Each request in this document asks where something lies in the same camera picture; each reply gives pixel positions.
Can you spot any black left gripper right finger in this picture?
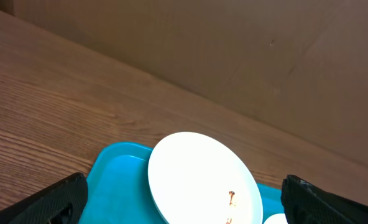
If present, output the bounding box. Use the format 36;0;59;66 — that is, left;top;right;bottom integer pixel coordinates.
281;175;368;224

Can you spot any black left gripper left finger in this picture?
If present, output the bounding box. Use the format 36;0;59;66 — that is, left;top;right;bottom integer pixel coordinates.
0;172;88;224

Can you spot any white plate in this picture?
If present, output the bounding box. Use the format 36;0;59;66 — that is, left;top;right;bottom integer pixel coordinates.
147;132;263;224
263;213;288;224

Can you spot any teal plastic tray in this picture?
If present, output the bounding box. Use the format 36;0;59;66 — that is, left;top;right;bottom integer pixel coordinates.
80;142;283;223

